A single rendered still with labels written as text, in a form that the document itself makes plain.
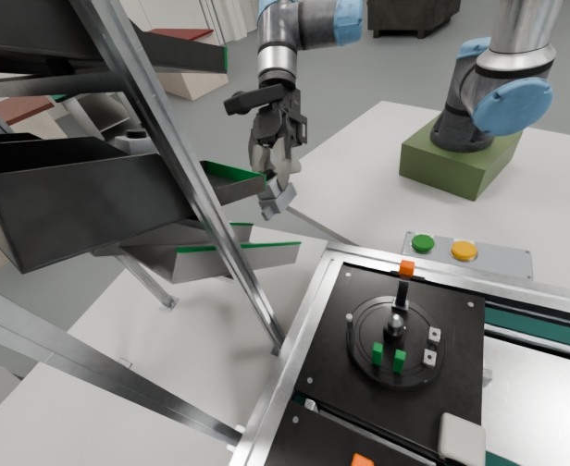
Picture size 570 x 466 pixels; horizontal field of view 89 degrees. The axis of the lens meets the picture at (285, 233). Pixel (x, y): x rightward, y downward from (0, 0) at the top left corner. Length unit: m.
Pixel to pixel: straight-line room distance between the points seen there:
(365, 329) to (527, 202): 0.59
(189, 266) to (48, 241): 0.15
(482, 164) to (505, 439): 0.57
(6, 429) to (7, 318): 0.69
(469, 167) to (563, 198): 0.24
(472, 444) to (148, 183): 0.46
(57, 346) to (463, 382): 0.46
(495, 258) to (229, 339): 0.55
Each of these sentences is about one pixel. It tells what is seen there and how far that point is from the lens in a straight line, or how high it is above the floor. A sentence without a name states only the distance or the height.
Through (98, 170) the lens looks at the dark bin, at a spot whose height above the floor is 1.34.
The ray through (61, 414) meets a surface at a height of 0.86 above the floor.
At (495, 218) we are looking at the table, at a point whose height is 0.86.
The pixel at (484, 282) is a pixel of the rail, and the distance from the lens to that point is 0.61.
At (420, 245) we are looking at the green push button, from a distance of 0.61.
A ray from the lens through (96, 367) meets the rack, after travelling 0.29.
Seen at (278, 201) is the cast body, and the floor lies 1.11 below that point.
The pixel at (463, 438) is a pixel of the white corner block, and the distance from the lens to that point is 0.47.
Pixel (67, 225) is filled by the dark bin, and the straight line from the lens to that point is 0.28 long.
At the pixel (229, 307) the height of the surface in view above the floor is 0.86.
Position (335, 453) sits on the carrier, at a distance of 0.47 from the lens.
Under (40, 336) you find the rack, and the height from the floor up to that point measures 1.29.
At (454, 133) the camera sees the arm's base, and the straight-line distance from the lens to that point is 0.87.
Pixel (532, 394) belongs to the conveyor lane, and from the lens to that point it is 0.59.
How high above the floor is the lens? 1.44
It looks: 45 degrees down
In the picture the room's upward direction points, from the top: 17 degrees counter-clockwise
